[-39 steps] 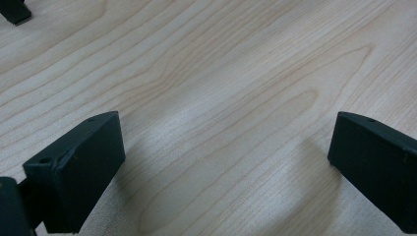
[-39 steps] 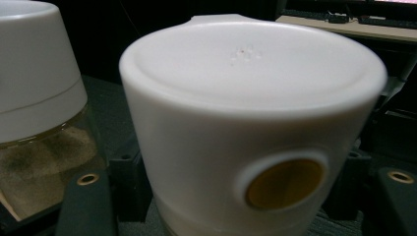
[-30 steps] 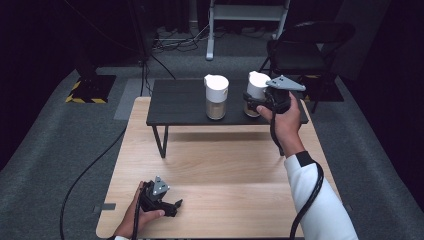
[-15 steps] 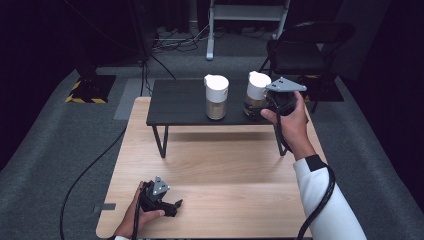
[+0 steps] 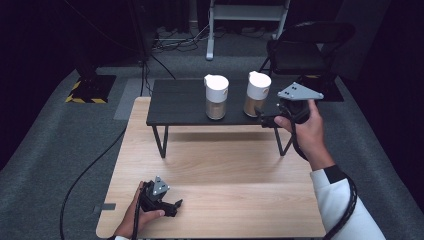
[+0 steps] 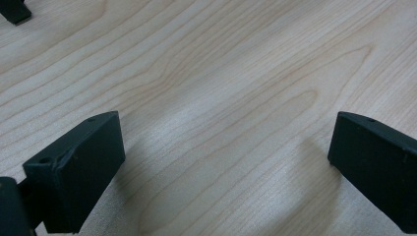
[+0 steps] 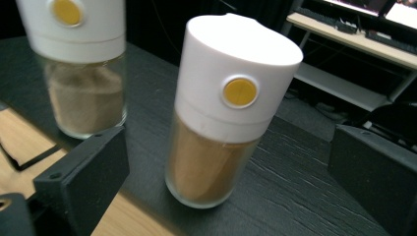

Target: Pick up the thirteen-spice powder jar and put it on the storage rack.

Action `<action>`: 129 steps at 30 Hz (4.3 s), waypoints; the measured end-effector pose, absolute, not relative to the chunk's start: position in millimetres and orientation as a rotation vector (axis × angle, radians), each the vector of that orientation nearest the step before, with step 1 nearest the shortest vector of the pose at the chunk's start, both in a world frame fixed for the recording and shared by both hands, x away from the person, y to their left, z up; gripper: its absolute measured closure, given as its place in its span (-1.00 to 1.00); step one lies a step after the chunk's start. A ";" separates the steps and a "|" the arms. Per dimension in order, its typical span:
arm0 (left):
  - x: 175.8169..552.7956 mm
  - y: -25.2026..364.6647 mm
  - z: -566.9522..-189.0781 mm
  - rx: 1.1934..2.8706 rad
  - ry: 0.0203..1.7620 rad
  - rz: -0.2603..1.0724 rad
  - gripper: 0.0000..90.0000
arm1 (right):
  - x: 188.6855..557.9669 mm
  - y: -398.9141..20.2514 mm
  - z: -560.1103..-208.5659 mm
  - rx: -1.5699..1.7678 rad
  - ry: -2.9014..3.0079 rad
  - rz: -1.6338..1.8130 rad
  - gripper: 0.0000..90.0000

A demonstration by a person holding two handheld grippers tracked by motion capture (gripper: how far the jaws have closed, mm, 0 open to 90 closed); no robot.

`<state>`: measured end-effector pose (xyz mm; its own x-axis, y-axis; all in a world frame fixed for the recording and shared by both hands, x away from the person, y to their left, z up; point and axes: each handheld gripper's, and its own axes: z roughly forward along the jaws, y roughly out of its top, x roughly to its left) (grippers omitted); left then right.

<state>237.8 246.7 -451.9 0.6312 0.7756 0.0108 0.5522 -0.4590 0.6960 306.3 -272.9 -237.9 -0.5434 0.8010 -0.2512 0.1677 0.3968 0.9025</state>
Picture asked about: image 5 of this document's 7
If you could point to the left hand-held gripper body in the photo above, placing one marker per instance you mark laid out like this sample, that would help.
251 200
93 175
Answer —
151 200

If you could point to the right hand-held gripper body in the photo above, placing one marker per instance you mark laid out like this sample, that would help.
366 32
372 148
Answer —
298 106

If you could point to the white-lidded seasoning jar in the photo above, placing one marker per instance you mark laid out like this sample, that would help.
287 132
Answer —
258 88
216 93

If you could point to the black low shelf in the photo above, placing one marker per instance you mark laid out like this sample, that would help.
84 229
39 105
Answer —
180 103

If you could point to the person's left hand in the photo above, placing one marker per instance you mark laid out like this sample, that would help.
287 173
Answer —
136 221

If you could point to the person's right hand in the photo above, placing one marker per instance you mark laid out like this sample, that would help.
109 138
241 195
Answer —
311 136

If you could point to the grey tape strip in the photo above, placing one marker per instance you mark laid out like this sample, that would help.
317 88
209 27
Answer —
105 207

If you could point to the black folding chair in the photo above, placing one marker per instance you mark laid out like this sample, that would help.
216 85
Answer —
300 53

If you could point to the white metal stand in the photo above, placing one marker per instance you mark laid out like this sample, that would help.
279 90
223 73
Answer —
246 12

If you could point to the dark upright post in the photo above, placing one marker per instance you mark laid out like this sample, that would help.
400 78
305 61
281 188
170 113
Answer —
143 30

